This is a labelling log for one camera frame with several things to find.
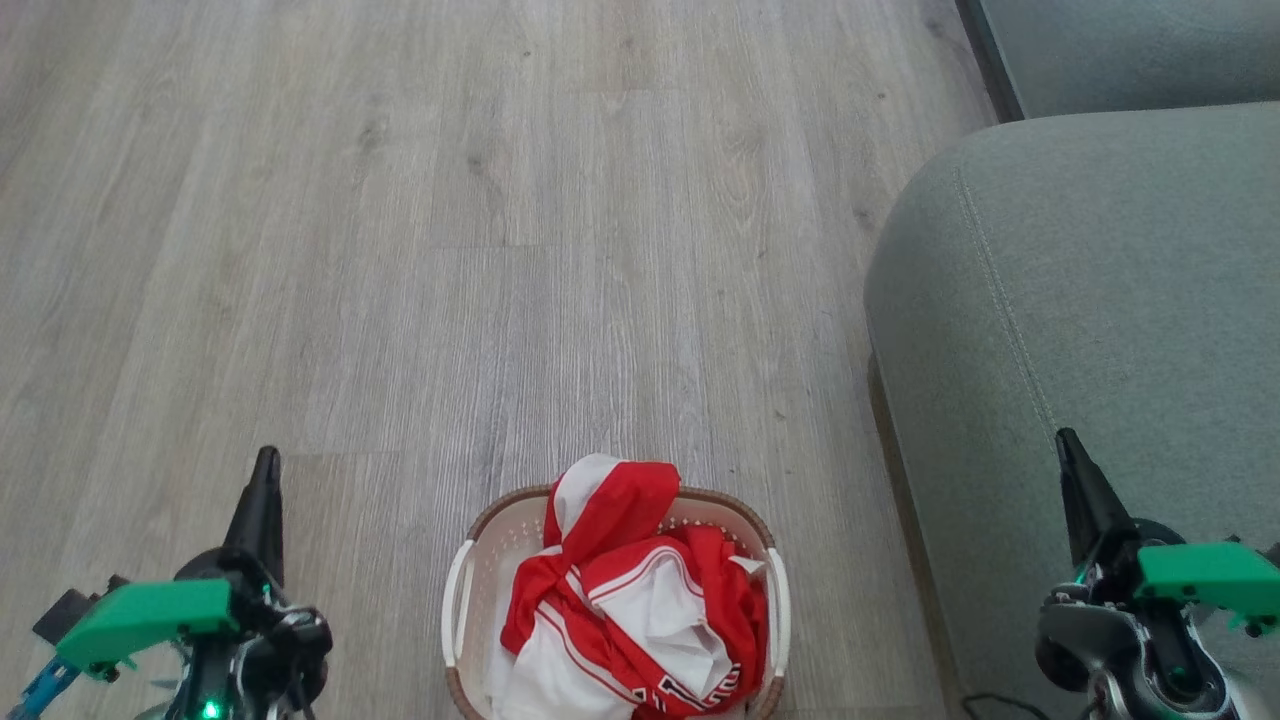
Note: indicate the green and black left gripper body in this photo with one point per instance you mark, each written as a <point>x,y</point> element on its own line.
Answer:
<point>150,615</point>

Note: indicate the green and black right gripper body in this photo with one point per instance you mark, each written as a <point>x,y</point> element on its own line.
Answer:
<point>1210,575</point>

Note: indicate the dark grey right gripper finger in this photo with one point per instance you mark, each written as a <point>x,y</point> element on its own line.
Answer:
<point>1088,495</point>

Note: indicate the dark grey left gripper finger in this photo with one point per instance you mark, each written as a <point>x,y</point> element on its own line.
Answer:
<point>262,510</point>

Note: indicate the red and white jersey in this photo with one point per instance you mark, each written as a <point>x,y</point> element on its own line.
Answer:
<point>630,600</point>

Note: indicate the grey fabric sofa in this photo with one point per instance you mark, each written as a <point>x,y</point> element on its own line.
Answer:
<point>1100,300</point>

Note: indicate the white laundry basket brown rim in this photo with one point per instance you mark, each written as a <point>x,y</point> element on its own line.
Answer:
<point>480,590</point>

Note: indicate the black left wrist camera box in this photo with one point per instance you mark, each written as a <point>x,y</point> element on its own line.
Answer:
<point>70,612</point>

